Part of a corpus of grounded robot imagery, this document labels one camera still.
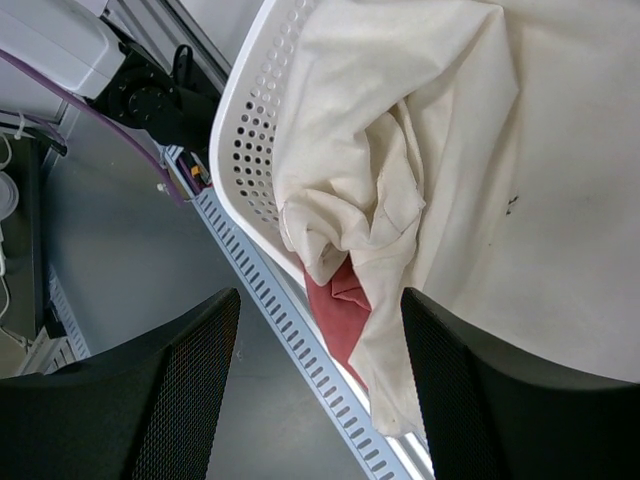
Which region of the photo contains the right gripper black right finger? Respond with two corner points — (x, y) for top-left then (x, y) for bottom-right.
(401, 288), (639, 479)

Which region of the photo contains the pink t shirt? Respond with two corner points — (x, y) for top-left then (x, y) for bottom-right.
(304, 256), (371, 390)

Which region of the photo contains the beige t shirt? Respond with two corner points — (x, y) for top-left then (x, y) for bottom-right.
(272, 1), (639, 436)

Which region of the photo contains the white slotted cable duct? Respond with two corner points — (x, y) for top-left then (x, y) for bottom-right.
(45, 149), (431, 479)

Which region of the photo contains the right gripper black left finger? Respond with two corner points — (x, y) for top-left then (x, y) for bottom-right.
(1, 288), (241, 479)

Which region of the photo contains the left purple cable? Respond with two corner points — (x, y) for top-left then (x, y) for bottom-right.
(0, 48), (186, 207)

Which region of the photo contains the white perforated plastic basket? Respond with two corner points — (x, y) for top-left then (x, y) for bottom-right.
(209, 1), (319, 285)

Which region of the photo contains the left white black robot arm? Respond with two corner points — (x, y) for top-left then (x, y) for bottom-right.
(1, 1), (220, 151)

